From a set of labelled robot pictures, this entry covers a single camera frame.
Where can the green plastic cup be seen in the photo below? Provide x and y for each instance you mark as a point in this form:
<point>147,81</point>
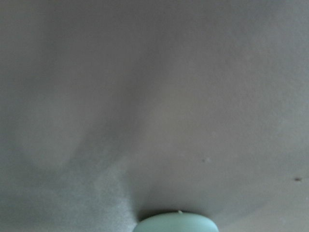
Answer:
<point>176,222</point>

